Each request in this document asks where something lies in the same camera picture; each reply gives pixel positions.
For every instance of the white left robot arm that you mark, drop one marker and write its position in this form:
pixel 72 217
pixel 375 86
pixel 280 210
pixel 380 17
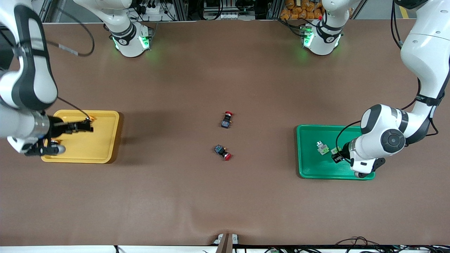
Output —
pixel 425 52

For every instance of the black right camera bracket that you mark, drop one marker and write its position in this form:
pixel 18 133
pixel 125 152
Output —
pixel 35 149

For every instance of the black left camera bracket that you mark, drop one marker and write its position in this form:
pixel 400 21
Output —
pixel 379 163

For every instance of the green plastic tray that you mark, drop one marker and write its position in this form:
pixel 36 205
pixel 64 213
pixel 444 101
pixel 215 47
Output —
pixel 316 165

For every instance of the brown table mat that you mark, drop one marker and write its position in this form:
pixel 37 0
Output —
pixel 225 203

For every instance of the grey equipment rack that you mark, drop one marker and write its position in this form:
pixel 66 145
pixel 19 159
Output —
pixel 221 8

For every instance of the metal table edge clamp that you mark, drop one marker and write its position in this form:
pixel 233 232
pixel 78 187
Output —
pixel 226 240

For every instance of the small green connector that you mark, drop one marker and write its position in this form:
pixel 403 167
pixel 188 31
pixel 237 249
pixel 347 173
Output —
pixel 274 250

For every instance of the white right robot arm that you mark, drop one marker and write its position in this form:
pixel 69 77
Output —
pixel 17 123

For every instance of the black camera bracket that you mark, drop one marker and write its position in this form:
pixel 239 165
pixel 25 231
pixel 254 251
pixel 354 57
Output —
pixel 35 149
pixel 379 163

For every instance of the red mushroom push button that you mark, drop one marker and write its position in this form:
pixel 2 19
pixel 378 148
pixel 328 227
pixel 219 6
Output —
pixel 226 120
pixel 222 151

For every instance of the green white push button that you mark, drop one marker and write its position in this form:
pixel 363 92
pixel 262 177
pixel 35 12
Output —
pixel 322 148
pixel 334 151

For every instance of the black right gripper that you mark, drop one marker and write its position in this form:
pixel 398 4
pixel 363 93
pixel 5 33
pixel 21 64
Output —
pixel 58 127

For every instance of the yellow plastic tray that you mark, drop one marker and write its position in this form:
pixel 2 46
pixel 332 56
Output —
pixel 98 140

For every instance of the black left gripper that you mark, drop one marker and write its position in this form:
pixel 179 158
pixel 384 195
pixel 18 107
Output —
pixel 345 151

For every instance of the white power strip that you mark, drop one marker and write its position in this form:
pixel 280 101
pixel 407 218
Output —
pixel 149 8

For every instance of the orange packaged goods pile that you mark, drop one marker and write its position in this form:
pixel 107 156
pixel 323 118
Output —
pixel 299 10

